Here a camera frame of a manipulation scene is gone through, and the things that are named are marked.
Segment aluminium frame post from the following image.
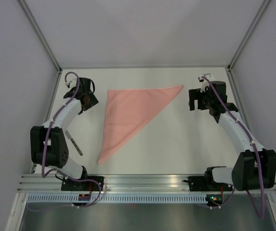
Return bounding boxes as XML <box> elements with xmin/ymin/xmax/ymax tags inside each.
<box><xmin>227</xmin><ymin>0</ymin><xmax>272</xmax><ymax>72</ymax></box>
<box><xmin>17</xmin><ymin>0</ymin><xmax>62</xmax><ymax>73</ymax></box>

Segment pink cloth napkin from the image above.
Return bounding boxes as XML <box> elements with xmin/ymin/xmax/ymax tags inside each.
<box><xmin>98</xmin><ymin>85</ymin><xmax>184</xmax><ymax>164</ymax></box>

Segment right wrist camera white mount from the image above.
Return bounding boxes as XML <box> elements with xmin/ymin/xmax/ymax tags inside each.
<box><xmin>198</xmin><ymin>73</ymin><xmax>216</xmax><ymax>92</ymax></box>

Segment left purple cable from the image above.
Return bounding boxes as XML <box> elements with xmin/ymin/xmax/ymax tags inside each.
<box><xmin>41</xmin><ymin>71</ymin><xmax>81</xmax><ymax>178</ymax></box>

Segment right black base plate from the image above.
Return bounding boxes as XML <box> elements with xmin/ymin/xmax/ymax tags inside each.
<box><xmin>182</xmin><ymin>176</ymin><xmax>233</xmax><ymax>192</ymax></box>

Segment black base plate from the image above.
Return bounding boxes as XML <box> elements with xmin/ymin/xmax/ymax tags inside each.
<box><xmin>182</xmin><ymin>176</ymin><xmax>233</xmax><ymax>192</ymax></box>
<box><xmin>61</xmin><ymin>176</ymin><xmax>104</xmax><ymax>192</ymax></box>

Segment aluminium mounting rail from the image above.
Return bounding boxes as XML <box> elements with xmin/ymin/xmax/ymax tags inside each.
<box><xmin>17</xmin><ymin>173</ymin><xmax>276</xmax><ymax>193</ymax></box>

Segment white slotted cable duct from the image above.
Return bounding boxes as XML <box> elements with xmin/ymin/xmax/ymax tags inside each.
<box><xmin>27</xmin><ymin>193</ymin><xmax>207</xmax><ymax>204</ymax></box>

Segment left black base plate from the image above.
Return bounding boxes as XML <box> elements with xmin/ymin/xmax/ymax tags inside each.
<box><xmin>61</xmin><ymin>176</ymin><xmax>104</xmax><ymax>192</ymax></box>

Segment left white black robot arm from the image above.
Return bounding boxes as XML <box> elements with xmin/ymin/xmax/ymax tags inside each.
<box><xmin>30</xmin><ymin>77</ymin><xmax>99</xmax><ymax>191</ymax></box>

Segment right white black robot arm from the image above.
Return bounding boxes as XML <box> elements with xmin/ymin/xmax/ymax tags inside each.
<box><xmin>188</xmin><ymin>81</ymin><xmax>276</xmax><ymax>191</ymax></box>

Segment silver table knife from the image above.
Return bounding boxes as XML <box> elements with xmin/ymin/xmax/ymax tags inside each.
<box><xmin>65</xmin><ymin>131</ymin><xmax>83</xmax><ymax>156</ymax></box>

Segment left aluminium frame post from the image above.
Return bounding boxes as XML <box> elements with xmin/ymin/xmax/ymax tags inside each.
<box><xmin>17</xmin><ymin>0</ymin><xmax>62</xmax><ymax>73</ymax></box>

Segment right aluminium frame post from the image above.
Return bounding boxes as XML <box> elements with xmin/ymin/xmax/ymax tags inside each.
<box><xmin>227</xmin><ymin>0</ymin><xmax>272</xmax><ymax>72</ymax></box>

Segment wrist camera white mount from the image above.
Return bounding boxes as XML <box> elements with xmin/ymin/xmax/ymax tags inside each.
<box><xmin>65</xmin><ymin>78</ymin><xmax>77</xmax><ymax>89</ymax></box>
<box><xmin>198</xmin><ymin>73</ymin><xmax>216</xmax><ymax>92</ymax></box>

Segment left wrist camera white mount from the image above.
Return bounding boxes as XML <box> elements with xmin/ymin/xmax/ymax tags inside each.
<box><xmin>65</xmin><ymin>78</ymin><xmax>77</xmax><ymax>89</ymax></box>

